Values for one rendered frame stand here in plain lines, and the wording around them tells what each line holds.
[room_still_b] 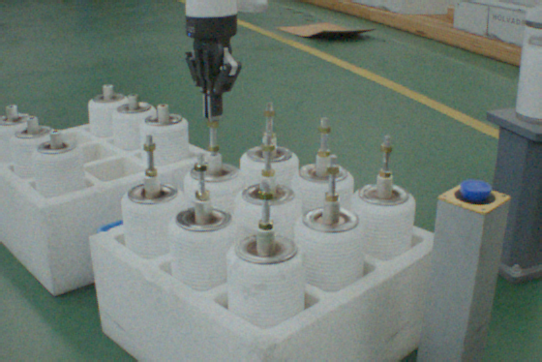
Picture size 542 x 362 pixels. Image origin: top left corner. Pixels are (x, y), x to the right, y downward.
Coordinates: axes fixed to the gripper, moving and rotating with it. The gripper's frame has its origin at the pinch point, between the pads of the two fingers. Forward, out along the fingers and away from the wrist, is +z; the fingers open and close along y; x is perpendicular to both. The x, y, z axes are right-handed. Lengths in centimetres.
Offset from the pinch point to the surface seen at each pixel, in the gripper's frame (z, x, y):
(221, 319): 17.9, -15.4, 25.9
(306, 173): 10.5, 10.9, 9.0
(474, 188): 2.9, 12.3, 39.9
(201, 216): 9.8, -10.7, 14.2
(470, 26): 24, 245, -137
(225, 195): 12.5, -1.0, 4.6
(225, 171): 10.7, 1.7, 0.7
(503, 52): 31, 229, -103
